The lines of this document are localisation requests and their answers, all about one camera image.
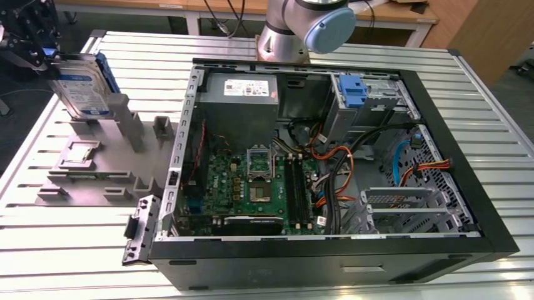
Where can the metal card retention bracket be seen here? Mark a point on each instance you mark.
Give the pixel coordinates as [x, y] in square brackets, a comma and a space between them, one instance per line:
[142, 225]

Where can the blue plastic drive latch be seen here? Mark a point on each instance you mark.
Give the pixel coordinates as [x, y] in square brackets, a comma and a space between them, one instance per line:
[353, 90]

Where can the silver CPU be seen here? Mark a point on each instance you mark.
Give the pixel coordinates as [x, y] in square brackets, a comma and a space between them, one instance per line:
[82, 154]

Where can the green motherboard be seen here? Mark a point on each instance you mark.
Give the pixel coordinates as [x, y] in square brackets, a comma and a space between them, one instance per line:
[225, 184]

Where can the blue expansion slot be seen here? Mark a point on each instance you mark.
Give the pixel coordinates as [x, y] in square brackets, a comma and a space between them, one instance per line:
[196, 206]

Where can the green RAM stick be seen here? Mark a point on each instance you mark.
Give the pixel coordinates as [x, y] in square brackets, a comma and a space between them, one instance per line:
[90, 176]

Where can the metal drive cage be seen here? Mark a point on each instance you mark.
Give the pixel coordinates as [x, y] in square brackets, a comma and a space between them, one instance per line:
[376, 103]

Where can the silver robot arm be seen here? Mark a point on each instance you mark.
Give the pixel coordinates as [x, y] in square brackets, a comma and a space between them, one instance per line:
[284, 18]

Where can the black open PC case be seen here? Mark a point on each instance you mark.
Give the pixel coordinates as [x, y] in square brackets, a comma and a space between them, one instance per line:
[292, 268]

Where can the wooden cabinet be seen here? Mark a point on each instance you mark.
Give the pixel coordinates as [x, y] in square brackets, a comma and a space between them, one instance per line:
[492, 37]

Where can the grey power supply unit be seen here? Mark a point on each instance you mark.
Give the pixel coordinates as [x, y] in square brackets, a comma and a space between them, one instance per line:
[238, 125]

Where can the black graphics card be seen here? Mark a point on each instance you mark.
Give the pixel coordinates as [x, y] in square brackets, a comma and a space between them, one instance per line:
[250, 226]

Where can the hard disk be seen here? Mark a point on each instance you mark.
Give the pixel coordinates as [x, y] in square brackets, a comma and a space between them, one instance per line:
[82, 90]

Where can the CPU socket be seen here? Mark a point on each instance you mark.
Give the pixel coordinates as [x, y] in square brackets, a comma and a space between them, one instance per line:
[264, 192]

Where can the metal disk bay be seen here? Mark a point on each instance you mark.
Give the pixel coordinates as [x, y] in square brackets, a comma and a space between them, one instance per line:
[409, 211]

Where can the wooden desk white frame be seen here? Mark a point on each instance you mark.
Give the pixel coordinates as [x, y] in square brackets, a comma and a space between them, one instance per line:
[397, 18]

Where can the grey parts rack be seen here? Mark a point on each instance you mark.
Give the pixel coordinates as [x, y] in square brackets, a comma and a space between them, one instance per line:
[117, 165]

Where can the black RAM slot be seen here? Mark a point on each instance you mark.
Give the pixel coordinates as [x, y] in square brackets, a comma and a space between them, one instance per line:
[305, 190]
[292, 190]

